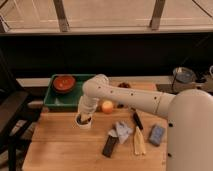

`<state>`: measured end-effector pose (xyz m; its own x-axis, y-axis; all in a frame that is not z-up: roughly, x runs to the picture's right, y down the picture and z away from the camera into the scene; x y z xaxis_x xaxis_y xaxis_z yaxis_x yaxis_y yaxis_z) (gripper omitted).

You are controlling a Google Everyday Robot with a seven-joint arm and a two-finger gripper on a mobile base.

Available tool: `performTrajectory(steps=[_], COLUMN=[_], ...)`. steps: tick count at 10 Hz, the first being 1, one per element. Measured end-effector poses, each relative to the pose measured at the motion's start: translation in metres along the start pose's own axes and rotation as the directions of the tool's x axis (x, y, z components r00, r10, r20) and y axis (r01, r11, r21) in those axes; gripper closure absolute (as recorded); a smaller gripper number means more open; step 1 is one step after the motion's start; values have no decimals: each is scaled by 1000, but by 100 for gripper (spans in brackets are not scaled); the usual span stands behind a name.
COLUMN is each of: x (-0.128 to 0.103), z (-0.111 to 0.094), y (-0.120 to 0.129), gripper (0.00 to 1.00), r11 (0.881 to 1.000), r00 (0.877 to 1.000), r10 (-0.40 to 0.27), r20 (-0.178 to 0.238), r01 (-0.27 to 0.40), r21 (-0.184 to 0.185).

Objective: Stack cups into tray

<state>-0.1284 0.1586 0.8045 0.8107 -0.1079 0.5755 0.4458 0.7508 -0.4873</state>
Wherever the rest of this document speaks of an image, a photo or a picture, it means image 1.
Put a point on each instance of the white cup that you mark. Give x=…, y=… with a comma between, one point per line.
x=83, y=121

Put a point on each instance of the black marker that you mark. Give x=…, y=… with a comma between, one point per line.
x=137, y=120

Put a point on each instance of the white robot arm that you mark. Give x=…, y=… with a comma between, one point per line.
x=189, y=115

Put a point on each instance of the black rectangular remote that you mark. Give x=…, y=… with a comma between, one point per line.
x=109, y=146

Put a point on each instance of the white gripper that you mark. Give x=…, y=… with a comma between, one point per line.
x=87, y=106

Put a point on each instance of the blue bowl in background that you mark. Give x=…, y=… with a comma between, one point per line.
x=184, y=75

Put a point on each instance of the blue sponge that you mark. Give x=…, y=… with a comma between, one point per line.
x=156, y=135

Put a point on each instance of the light blue crumpled cloth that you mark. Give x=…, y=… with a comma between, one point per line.
x=121, y=131

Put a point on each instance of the green plastic tray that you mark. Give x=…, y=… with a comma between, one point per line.
x=65, y=101

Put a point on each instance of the black chair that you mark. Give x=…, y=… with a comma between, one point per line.
x=15, y=114

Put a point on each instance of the red bowl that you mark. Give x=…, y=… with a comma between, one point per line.
x=63, y=84

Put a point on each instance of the orange ball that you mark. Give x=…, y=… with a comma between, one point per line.
x=107, y=107

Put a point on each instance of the dark brown small object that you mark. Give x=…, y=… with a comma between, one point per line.
x=124, y=85

